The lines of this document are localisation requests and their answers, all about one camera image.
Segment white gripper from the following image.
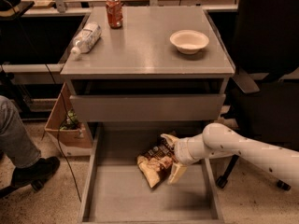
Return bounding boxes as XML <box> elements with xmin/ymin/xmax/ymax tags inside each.
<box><xmin>161</xmin><ymin>133</ymin><xmax>200</xmax><ymax>185</ymax></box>

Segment brown chip bag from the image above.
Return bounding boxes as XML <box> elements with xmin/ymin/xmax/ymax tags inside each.
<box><xmin>136</xmin><ymin>137</ymin><xmax>178</xmax><ymax>188</ymax></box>

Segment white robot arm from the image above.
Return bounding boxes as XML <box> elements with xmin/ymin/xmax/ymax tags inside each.
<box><xmin>162</xmin><ymin>123</ymin><xmax>299</xmax><ymax>188</ymax></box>

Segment closed top drawer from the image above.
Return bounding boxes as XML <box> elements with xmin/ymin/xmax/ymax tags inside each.
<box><xmin>70</xmin><ymin>94</ymin><xmax>225</xmax><ymax>122</ymax></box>

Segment open middle drawer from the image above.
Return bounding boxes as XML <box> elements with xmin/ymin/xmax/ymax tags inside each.
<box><xmin>78</xmin><ymin>122</ymin><xmax>224</xmax><ymax>224</ymax></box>

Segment grey drawer cabinet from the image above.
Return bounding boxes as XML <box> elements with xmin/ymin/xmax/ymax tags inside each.
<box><xmin>60</xmin><ymin>6</ymin><xmax>236</xmax><ymax>224</ymax></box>

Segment black office chair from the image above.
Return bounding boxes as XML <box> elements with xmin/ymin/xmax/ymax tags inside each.
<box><xmin>208</xmin><ymin>0</ymin><xmax>299</xmax><ymax>188</ymax></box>

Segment cardboard box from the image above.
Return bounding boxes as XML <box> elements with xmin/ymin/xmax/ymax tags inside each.
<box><xmin>45</xmin><ymin>83</ymin><xmax>92</xmax><ymax>157</ymax></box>

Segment green item in box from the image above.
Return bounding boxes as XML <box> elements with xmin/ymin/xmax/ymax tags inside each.
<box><xmin>59</xmin><ymin>109</ymin><xmax>80</xmax><ymax>130</ymax></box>

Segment white paper bowl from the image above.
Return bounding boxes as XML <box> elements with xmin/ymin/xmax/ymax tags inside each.
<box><xmin>170</xmin><ymin>30</ymin><xmax>209</xmax><ymax>55</ymax></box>

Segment black shoe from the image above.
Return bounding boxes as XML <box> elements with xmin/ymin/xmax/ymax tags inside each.
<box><xmin>11</xmin><ymin>157</ymin><xmax>60</xmax><ymax>188</ymax></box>

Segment clear plastic water bottle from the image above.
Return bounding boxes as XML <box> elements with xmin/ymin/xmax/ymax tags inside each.
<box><xmin>71</xmin><ymin>21</ymin><xmax>102</xmax><ymax>60</ymax></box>

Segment person leg in jeans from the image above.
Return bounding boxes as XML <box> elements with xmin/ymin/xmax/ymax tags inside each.
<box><xmin>0</xmin><ymin>96</ymin><xmax>41</xmax><ymax>169</ymax></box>

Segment orange soda can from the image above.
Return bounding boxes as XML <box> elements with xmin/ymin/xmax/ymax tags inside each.
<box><xmin>106</xmin><ymin>0</ymin><xmax>123</xmax><ymax>29</ymax></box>

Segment black cable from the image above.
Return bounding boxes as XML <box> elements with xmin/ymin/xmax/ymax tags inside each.
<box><xmin>41</xmin><ymin>63</ymin><xmax>82</xmax><ymax>203</ymax></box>

